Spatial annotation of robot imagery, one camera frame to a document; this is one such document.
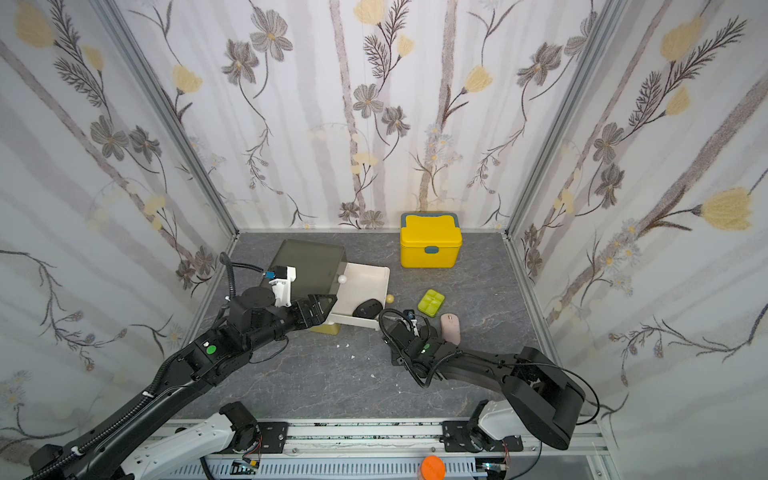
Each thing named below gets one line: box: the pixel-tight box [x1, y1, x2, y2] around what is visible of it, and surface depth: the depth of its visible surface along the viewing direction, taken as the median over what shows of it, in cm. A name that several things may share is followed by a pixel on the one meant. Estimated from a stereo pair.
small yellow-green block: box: [417, 289, 445, 317], surface depth 100 cm
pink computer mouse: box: [440, 312, 461, 347], surface depth 94 cm
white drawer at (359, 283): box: [328, 262, 390, 331], surface depth 95 cm
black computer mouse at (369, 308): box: [352, 298, 383, 319], surface depth 90 cm
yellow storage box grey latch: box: [400, 212, 463, 269], surface depth 104 cm
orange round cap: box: [421, 455, 446, 480], surface depth 63 cm
